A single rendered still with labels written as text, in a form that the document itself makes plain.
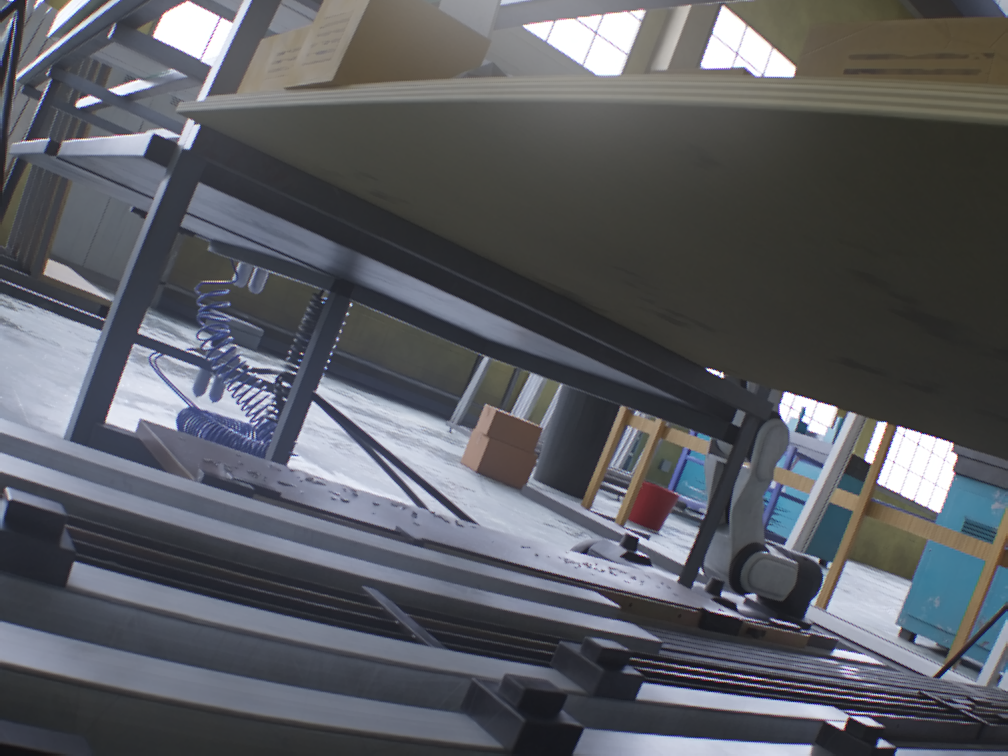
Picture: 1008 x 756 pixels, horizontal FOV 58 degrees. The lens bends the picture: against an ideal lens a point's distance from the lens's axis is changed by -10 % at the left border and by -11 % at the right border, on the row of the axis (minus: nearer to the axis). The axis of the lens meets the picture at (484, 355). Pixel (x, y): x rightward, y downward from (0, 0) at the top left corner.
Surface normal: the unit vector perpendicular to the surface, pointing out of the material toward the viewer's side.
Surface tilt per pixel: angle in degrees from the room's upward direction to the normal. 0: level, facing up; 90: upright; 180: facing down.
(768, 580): 90
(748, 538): 90
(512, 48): 90
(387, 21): 90
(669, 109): 180
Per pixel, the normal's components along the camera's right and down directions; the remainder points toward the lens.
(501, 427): 0.19, 0.05
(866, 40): -0.77, -0.33
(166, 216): 0.53, 0.19
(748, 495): 0.28, 0.55
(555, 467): -0.50, -0.15
